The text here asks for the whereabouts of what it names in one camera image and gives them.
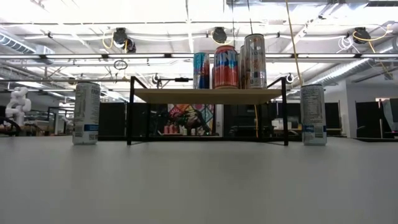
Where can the long wooden bench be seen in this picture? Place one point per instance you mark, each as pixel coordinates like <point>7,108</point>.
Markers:
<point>293,129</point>

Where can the black cabinet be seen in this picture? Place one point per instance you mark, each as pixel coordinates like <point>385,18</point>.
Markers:
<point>242,113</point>

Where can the black partition panel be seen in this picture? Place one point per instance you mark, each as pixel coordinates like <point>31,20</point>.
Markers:
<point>115,121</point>
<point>334,115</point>
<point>368,118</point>

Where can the colourful patterned panel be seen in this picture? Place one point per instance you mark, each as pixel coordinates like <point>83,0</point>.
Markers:
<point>206,113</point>

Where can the white ribbed air duct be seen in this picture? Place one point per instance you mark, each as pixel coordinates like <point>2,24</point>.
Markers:
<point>351,67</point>

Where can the ceiling air duct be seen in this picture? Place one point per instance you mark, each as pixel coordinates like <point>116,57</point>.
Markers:
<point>15,45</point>

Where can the white slim can black top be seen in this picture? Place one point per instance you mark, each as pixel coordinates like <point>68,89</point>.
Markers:
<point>86,112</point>

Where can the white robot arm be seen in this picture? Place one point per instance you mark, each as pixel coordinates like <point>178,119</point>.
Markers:
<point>18,102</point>

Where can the long ceiling light strip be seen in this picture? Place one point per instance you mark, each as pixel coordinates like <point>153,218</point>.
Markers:
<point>140,55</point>

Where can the silver blue slim can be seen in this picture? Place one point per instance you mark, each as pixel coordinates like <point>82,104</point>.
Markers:
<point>201,71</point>

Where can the wooden shelf black frame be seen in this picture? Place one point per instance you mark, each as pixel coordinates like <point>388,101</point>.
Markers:
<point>205,96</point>

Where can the white Celsius Arctic can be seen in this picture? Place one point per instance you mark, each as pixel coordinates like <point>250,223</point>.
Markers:
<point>313,112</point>

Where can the red Fanta strawberry can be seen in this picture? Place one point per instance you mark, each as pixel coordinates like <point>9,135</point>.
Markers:
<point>225,71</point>

